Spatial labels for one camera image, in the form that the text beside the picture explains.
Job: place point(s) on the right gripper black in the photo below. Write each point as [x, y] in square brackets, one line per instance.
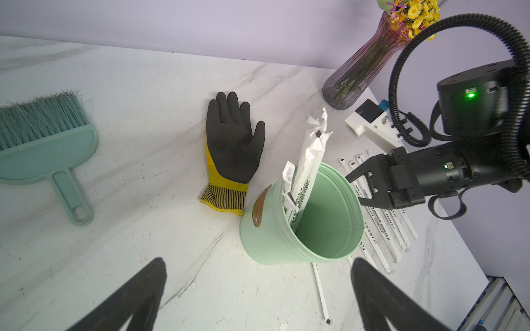
[398, 182]

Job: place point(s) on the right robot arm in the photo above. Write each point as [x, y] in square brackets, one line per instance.
[478, 134]

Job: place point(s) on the yellow flower bouquet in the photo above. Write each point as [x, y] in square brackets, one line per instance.
[410, 17]

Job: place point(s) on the black yellow work glove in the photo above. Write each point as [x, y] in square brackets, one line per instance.
[233, 152]

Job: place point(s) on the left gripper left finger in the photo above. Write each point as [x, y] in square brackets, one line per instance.
[135, 304]

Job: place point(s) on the green storage cup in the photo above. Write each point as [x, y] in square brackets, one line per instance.
[331, 226]

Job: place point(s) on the green hand brush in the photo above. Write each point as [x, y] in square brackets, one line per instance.
[45, 139]

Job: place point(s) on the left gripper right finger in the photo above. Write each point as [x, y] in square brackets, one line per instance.
[383, 304]

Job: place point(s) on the purple glass vase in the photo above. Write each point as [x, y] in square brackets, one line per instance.
[343, 88]

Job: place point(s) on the bundle of wrapped straws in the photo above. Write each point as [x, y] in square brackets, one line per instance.
[299, 179]

